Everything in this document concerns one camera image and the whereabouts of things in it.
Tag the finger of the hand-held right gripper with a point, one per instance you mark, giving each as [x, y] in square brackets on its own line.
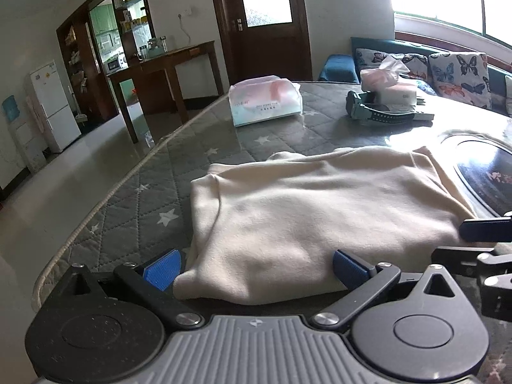
[460, 258]
[484, 231]

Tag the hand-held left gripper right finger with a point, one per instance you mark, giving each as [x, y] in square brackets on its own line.
[352, 268]

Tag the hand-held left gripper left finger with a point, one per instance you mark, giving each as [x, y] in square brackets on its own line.
[162, 268]

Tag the cream sweater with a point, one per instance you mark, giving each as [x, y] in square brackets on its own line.
[300, 216]

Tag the round black glass hob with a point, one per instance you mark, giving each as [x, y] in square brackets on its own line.
[488, 176]

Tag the grey star quilted table cover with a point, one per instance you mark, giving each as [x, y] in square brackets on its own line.
[160, 192]

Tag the white remote control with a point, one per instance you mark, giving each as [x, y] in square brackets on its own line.
[424, 116]

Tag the large butterfly print pillow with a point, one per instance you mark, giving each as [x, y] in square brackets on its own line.
[460, 76]

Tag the white tissue box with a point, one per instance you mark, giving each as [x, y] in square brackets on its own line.
[400, 94]

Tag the white broom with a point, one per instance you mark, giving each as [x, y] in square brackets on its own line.
[82, 116]

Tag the soft white pink tissue pack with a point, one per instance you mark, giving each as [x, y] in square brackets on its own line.
[264, 104]

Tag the white water dispenser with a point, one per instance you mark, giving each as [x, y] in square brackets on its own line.
[24, 140]

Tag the white refrigerator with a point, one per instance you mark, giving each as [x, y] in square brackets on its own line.
[52, 104]

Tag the blue sofa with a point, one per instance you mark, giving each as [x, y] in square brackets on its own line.
[338, 68]

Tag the white microwave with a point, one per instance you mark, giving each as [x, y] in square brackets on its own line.
[114, 65]

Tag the dark wooden side table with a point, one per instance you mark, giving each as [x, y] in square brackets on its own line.
[168, 58]

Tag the glass pitcher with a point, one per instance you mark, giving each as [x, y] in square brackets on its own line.
[143, 52]

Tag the dark wooden shelf cabinet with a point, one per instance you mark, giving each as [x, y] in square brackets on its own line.
[86, 60]

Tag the dark wooden door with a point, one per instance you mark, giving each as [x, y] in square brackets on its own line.
[272, 48]

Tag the green kitchen cabinet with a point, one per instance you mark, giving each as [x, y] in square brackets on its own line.
[102, 16]

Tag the white wall socket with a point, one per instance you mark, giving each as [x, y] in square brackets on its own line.
[184, 13]

